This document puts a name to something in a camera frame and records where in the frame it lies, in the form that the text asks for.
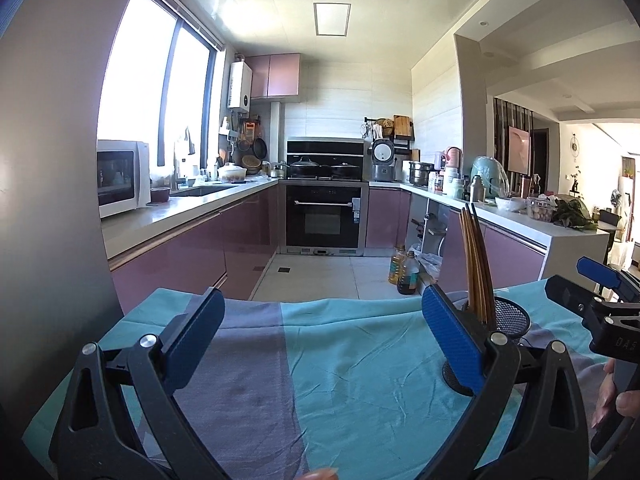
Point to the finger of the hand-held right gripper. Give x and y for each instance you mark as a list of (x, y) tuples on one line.
[(597, 270), (567, 291)]

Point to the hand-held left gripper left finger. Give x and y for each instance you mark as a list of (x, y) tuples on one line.
[(197, 335)]

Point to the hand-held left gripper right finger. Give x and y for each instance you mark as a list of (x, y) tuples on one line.
[(450, 335)]

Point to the black mesh utensil holder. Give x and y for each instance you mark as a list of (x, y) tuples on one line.
[(510, 322)]

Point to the bundle of wooden chopsticks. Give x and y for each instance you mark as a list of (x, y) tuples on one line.
[(475, 270)]

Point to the person's right hand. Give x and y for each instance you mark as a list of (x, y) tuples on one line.
[(605, 395)]

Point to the person's left hand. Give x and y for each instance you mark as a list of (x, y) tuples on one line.
[(322, 475)]

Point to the leafy green vegetables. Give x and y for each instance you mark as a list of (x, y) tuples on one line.
[(575, 212)]

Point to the dark cooking oil bottle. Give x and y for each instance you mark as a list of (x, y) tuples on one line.
[(410, 275)]

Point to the pink base cabinets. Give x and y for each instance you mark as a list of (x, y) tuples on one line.
[(200, 255), (505, 255)]

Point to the white plastic bag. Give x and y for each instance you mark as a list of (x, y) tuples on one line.
[(431, 262)]

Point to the clear egg box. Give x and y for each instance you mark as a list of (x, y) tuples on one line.
[(540, 208)]

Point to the teal and grey tablecloth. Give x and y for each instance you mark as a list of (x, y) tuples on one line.
[(360, 360)]

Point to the white kitchen countertop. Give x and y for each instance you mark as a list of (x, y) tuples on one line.
[(150, 220)]

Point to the stainless steel thermos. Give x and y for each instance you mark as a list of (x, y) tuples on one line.
[(477, 190)]

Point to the dark red bowl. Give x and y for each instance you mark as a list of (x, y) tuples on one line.
[(160, 195)]

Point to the white and mint canister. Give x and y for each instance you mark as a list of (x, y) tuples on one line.
[(453, 185)]

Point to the stainless steel pot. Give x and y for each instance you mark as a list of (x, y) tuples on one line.
[(420, 172)]

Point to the white casserole pot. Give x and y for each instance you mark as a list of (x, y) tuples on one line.
[(232, 171)]

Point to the black built-in oven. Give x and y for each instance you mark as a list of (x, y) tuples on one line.
[(324, 217)]

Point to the white microwave oven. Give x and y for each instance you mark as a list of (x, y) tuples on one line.
[(120, 177)]

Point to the pink electric kettle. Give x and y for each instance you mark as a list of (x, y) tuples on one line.
[(452, 157)]

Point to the woven basket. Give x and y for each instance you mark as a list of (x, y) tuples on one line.
[(251, 162)]

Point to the small steel kettle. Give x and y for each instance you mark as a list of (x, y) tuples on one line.
[(277, 169)]

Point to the white rice cooker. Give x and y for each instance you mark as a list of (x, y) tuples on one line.
[(384, 160)]

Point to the grey refrigerator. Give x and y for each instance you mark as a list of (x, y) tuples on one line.
[(50, 210)]

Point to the black wok with lid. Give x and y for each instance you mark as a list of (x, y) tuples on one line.
[(305, 167), (345, 168)]

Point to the hanging black frying pan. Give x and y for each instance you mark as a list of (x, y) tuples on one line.
[(260, 147)]

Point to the wooden cutting board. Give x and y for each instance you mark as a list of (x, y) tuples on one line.
[(402, 126)]

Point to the black integrated stove hood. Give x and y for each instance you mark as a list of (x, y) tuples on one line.
[(325, 149)]

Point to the kitchen window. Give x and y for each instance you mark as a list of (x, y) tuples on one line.
[(155, 95)]

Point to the white gas water heater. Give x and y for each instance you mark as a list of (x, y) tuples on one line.
[(240, 85)]

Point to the rectangular ceiling light panel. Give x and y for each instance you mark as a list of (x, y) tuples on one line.
[(332, 19)]

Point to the pink wall picture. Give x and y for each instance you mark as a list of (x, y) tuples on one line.
[(519, 150)]

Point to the pink wall cabinet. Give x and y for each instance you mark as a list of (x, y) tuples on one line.
[(275, 76)]

